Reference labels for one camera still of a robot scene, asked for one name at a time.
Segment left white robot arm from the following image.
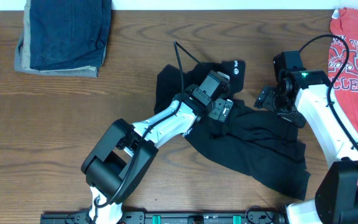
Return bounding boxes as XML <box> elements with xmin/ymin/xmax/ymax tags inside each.
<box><xmin>81</xmin><ymin>95</ymin><xmax>233</xmax><ymax>223</ymax></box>

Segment black t-shirt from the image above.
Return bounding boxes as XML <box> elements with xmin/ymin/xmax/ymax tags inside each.
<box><xmin>154</xmin><ymin>60</ymin><xmax>310</xmax><ymax>200</ymax></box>

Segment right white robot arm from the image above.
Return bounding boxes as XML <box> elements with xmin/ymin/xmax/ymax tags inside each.
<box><xmin>254</xmin><ymin>70</ymin><xmax>358</xmax><ymax>223</ymax></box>

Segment folded khaki pants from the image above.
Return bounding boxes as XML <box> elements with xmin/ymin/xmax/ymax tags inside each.
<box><xmin>13</xmin><ymin>0</ymin><xmax>108</xmax><ymax>78</ymax></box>

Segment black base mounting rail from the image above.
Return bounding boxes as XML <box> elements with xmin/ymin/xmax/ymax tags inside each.
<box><xmin>40</xmin><ymin>208</ymin><xmax>287</xmax><ymax>224</ymax></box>

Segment red soccer t-shirt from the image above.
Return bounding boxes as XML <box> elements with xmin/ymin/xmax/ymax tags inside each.
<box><xmin>327</xmin><ymin>7</ymin><xmax>358</xmax><ymax>186</ymax></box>

